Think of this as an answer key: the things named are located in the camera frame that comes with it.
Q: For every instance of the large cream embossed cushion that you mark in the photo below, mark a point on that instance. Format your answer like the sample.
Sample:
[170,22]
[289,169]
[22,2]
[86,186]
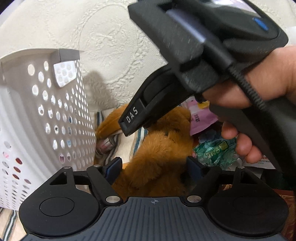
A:
[116,56]

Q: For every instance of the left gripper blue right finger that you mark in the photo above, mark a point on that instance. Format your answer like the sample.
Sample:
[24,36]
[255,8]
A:
[200,189]

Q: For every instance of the brown plush toy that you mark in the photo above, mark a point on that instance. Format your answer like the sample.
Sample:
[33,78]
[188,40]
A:
[156,169]

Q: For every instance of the pink snack pouch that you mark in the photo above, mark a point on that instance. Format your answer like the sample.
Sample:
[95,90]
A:
[201,116]

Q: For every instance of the green crumpled snack wrapper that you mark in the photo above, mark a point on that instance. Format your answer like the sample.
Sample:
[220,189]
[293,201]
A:
[213,150]

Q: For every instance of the person right hand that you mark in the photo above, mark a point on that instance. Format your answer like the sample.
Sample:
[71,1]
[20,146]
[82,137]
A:
[258,108]

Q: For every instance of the white perforated plastic basket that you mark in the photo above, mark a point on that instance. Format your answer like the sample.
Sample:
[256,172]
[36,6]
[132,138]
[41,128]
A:
[45,120]

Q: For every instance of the striped bed sheet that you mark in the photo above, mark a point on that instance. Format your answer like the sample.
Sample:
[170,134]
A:
[117,146]

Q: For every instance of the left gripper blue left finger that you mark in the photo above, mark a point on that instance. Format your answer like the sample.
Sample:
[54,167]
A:
[102,178]

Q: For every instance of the red walnut snack bag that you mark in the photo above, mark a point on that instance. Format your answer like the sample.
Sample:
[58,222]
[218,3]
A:
[252,211]

